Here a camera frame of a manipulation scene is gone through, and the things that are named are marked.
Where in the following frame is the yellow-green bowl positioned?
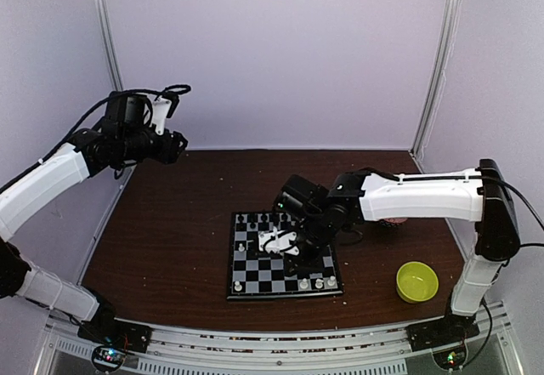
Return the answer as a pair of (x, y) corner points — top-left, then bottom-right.
(395, 261), (439, 304)

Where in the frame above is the right aluminium frame post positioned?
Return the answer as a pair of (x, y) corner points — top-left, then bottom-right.
(411, 0), (462, 161)

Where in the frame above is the aluminium frame post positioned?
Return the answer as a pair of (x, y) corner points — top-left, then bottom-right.
(411, 0), (462, 161)
(94, 0), (124, 92)

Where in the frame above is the white bishop chess piece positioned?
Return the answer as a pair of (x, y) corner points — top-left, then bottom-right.
(298, 278), (309, 290)

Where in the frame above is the patterned blue red bowl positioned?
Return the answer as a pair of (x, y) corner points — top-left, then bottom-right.
(378, 218), (407, 228)

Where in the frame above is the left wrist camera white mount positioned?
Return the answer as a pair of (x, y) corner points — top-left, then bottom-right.
(150, 96), (179, 135)

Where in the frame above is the black white chessboard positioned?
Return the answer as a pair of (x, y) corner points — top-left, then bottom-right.
(226, 212), (343, 301)

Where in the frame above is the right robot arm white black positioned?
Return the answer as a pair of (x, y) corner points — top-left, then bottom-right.
(273, 158), (520, 343)

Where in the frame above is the left aluminium frame post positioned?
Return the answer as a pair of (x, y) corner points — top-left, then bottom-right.
(94, 0), (124, 92)

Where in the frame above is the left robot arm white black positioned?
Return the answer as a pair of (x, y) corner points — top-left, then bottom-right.
(1, 84), (191, 344)

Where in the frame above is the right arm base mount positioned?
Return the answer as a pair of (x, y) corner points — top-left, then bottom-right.
(405, 315), (479, 372)

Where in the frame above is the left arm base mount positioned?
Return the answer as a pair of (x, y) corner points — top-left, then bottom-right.
(71, 319), (152, 373)

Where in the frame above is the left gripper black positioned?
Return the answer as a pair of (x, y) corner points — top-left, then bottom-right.
(119, 126), (187, 164)

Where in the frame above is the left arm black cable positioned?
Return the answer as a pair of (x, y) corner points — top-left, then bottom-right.
(37, 83), (192, 168)

